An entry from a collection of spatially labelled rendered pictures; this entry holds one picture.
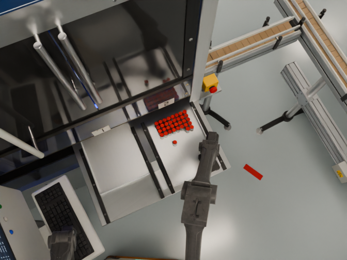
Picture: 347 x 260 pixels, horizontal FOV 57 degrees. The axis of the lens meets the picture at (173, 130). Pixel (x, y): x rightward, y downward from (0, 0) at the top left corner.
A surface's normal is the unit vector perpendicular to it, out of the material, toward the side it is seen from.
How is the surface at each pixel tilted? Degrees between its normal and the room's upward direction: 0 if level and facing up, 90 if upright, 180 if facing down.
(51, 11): 90
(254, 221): 0
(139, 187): 0
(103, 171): 0
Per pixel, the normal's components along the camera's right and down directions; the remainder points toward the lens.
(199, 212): -0.07, -0.64
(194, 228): -0.21, 0.47
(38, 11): 0.41, 0.87
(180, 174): 0.00, -0.29
